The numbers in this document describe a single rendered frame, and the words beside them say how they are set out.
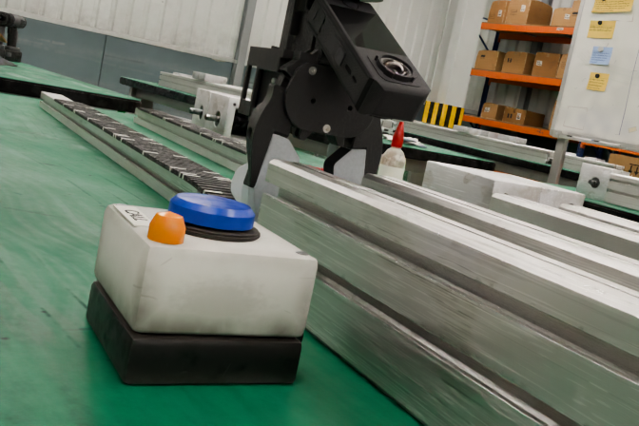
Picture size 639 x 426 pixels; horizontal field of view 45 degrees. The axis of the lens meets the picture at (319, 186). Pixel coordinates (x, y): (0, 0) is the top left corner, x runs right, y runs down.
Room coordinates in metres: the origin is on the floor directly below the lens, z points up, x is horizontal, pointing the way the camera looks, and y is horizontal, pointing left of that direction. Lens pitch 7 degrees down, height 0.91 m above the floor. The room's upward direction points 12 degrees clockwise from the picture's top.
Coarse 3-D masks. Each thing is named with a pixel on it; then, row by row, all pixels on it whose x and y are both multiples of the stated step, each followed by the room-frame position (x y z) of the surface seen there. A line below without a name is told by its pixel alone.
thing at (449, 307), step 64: (320, 192) 0.43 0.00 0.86; (384, 192) 0.51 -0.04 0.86; (320, 256) 0.42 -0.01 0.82; (384, 256) 0.37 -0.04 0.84; (448, 256) 0.33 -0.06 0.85; (512, 256) 0.30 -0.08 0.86; (576, 256) 0.36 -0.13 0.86; (320, 320) 0.41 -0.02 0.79; (384, 320) 0.36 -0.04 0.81; (448, 320) 0.32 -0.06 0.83; (512, 320) 0.29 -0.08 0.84; (576, 320) 0.26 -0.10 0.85; (384, 384) 0.35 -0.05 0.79; (448, 384) 0.31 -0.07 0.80; (512, 384) 0.30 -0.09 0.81; (576, 384) 0.26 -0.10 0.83
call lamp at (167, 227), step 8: (160, 216) 0.31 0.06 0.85; (168, 216) 0.31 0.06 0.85; (176, 216) 0.31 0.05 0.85; (152, 224) 0.31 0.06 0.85; (160, 224) 0.31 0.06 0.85; (168, 224) 0.31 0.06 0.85; (176, 224) 0.31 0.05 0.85; (184, 224) 0.31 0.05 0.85; (152, 232) 0.31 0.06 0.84; (160, 232) 0.31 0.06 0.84; (168, 232) 0.31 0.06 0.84; (176, 232) 0.31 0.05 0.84; (184, 232) 0.31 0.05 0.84; (152, 240) 0.31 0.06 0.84; (160, 240) 0.31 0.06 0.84; (168, 240) 0.31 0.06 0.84; (176, 240) 0.31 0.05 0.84
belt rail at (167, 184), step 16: (48, 96) 1.44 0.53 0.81; (64, 96) 1.51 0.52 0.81; (48, 112) 1.41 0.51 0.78; (64, 112) 1.29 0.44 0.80; (80, 128) 1.16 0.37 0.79; (96, 128) 1.06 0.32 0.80; (96, 144) 1.05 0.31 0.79; (112, 144) 0.97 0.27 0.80; (128, 160) 0.90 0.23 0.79; (144, 160) 0.84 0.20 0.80; (144, 176) 0.84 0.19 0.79; (160, 176) 0.81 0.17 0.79; (176, 176) 0.74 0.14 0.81; (160, 192) 0.78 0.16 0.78; (176, 192) 0.74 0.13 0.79; (192, 192) 0.70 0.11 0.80
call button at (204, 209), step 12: (180, 204) 0.34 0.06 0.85; (192, 204) 0.34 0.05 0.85; (204, 204) 0.34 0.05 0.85; (216, 204) 0.34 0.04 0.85; (228, 204) 0.35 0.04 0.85; (240, 204) 0.36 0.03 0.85; (192, 216) 0.33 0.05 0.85; (204, 216) 0.33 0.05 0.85; (216, 216) 0.33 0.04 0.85; (228, 216) 0.34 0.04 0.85; (240, 216) 0.34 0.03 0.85; (252, 216) 0.35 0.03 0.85; (228, 228) 0.34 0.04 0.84; (240, 228) 0.34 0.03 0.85
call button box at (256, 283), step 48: (144, 240) 0.31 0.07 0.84; (192, 240) 0.32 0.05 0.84; (240, 240) 0.34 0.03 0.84; (96, 288) 0.36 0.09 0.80; (144, 288) 0.30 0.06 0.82; (192, 288) 0.31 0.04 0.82; (240, 288) 0.32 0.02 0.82; (288, 288) 0.33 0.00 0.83; (144, 336) 0.30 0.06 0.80; (192, 336) 0.32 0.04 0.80; (240, 336) 0.33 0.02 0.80; (288, 336) 0.34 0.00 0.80
